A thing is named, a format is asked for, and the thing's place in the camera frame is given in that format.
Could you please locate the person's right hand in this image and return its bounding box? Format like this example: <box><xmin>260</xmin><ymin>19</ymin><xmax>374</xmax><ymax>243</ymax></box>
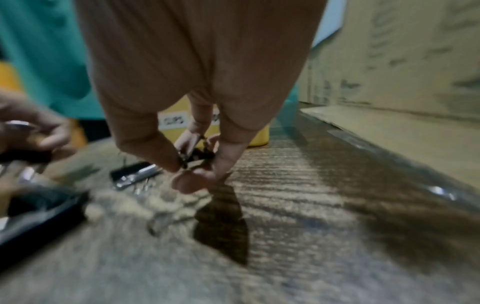
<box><xmin>74</xmin><ymin>0</ymin><xmax>328</xmax><ymax>195</ymax></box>

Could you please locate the person's left hand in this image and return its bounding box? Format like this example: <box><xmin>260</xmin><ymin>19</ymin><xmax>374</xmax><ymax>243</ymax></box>
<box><xmin>0</xmin><ymin>89</ymin><xmax>78</xmax><ymax>197</ymax></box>

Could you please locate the single black binder clip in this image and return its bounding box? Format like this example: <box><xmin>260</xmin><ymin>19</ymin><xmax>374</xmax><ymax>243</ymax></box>
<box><xmin>0</xmin><ymin>120</ymin><xmax>54</xmax><ymax>165</ymax></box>
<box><xmin>177</xmin><ymin>145</ymin><xmax>218</xmax><ymax>171</ymax></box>

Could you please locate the yellow plastic tray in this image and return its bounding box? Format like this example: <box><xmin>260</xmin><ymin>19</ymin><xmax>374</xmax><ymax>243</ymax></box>
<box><xmin>157</xmin><ymin>95</ymin><xmax>271</xmax><ymax>148</ymax></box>

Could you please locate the group of black binder clips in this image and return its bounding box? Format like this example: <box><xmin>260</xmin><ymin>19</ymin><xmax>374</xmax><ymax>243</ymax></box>
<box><xmin>0</xmin><ymin>161</ymin><xmax>165</xmax><ymax>247</ymax></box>

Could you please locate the large printed cardboard box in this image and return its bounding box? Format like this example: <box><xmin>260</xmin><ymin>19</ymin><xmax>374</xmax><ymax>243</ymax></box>
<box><xmin>299</xmin><ymin>0</ymin><xmax>480</xmax><ymax>120</ymax></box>

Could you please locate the green cloth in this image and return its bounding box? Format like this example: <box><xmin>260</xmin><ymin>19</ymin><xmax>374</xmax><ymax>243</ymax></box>
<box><xmin>0</xmin><ymin>0</ymin><xmax>301</xmax><ymax>128</ymax></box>

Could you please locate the white paper sheet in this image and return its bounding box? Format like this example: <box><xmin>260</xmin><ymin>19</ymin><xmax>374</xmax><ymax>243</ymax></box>
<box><xmin>310</xmin><ymin>0</ymin><xmax>348</xmax><ymax>48</ymax></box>

